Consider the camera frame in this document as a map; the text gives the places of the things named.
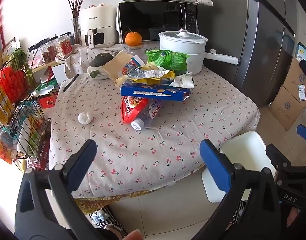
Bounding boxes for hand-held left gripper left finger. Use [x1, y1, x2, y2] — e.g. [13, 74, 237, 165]
[14, 139, 111, 240]

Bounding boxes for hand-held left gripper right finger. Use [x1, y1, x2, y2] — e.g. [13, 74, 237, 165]
[193, 139, 281, 240]

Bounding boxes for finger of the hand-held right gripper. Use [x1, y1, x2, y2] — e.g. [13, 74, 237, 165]
[296, 124, 306, 145]
[265, 143, 306, 182]

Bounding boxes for white trash bin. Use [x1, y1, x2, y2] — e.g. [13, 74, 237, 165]
[201, 131, 276, 203]

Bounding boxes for green snack bag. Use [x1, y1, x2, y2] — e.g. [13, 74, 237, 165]
[145, 49, 188, 72]

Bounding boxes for person's left hand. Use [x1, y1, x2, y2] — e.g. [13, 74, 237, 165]
[123, 229, 143, 240]

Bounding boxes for plain cardboard box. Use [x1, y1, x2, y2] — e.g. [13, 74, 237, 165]
[268, 86, 306, 131]

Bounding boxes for red flat box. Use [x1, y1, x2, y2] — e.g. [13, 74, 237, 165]
[28, 145, 51, 172]

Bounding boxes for crumpled white tissue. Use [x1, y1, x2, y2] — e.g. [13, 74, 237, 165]
[78, 111, 93, 125]

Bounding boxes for person's striped slipper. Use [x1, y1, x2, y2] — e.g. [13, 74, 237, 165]
[225, 200, 246, 230]
[88, 205, 127, 240]

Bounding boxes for cardboard box with white label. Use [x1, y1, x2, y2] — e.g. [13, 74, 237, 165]
[283, 55, 306, 101]

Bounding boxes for cherry print tablecloth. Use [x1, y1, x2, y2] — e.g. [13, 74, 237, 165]
[49, 44, 260, 198]

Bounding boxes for red gift box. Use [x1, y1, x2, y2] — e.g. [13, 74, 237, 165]
[38, 92, 57, 109]

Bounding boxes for red instant noodle bowl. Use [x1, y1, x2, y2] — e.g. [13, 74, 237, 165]
[121, 96, 150, 124]

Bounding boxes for blue and white box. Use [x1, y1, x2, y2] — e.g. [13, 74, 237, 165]
[295, 42, 306, 63]

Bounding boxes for clear plastic bottle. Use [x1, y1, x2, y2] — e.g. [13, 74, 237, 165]
[131, 99, 166, 131]

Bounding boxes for black pen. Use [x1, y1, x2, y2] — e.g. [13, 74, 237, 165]
[63, 74, 80, 92]

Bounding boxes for crumpled white wrapper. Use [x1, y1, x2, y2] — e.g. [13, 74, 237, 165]
[169, 74, 195, 89]

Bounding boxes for grey refrigerator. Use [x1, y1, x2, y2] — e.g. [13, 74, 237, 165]
[197, 0, 299, 108]

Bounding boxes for white bowl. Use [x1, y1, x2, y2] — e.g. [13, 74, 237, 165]
[87, 65, 114, 80]

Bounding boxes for white paper box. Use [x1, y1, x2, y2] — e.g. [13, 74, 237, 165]
[51, 64, 70, 85]

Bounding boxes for blue biscuit box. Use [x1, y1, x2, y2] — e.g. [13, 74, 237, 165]
[120, 79, 192, 102]

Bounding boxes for brown paper envelope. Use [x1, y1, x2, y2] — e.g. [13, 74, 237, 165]
[101, 50, 133, 81]

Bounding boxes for yellow snack wrapper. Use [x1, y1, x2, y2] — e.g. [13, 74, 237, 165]
[115, 64, 176, 85]

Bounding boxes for silver foil wrapper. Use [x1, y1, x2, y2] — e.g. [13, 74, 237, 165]
[127, 66, 168, 80]

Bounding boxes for dark green pumpkin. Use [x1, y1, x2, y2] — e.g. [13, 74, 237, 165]
[89, 52, 116, 67]

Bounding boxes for red plastic bag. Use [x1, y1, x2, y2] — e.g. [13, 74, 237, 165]
[0, 67, 29, 93]

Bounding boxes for blue and white carton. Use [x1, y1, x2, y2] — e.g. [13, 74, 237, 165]
[117, 55, 145, 77]

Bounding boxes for dark glass jars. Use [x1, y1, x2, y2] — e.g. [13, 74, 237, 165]
[41, 42, 56, 63]

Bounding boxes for red label glass jar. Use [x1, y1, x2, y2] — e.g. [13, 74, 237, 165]
[54, 35, 74, 60]

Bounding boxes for white electric cooking pot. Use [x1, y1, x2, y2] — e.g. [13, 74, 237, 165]
[158, 29, 241, 75]

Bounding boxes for green leafy plant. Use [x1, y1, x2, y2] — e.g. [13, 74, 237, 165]
[9, 48, 34, 80]

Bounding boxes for glass vase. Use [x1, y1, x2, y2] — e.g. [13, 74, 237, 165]
[72, 17, 83, 46]

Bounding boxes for large orange tangerine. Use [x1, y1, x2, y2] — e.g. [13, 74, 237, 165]
[125, 26, 143, 46]

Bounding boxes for white air fryer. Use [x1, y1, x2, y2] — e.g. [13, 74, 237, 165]
[80, 4, 118, 48]

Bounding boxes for bundle of dry twigs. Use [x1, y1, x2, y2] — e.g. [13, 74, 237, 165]
[64, 0, 92, 20]

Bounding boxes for black microwave oven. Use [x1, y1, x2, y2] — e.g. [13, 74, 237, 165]
[117, 1, 198, 44]

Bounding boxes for black wire rack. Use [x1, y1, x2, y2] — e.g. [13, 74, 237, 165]
[0, 55, 52, 161]

